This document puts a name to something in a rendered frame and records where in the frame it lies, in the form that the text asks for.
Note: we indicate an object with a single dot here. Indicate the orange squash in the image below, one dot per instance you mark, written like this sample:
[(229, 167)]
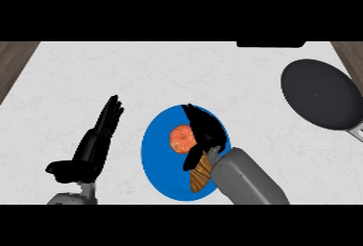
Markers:
[(182, 139)]

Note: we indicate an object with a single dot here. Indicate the blue round plate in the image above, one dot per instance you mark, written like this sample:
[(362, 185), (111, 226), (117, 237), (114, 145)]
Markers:
[(161, 166)]

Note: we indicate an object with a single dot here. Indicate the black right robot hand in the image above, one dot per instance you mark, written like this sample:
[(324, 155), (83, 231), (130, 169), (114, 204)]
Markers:
[(204, 128)]

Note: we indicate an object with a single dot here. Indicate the dark grey frying pan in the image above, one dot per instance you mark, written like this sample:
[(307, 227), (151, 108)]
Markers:
[(321, 94)]

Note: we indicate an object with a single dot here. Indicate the brown striped squash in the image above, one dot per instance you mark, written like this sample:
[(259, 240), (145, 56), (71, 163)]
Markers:
[(201, 176)]

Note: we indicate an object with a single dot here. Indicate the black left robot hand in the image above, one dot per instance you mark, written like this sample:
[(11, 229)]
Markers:
[(96, 141)]

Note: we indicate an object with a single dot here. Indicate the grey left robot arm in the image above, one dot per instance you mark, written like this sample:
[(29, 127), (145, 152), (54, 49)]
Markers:
[(76, 196)]

